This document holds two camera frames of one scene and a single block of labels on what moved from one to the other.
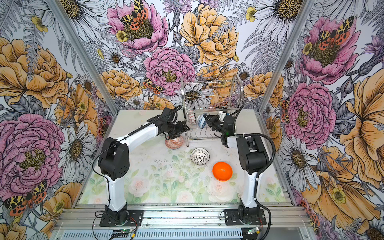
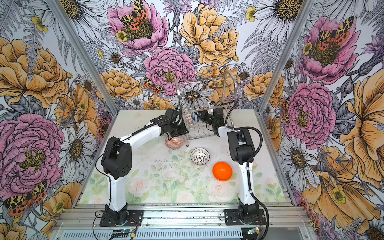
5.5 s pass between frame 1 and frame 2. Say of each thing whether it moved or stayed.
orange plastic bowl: stayed
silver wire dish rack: moved
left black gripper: stayed
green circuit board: stayed
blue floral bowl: moved
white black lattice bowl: stayed
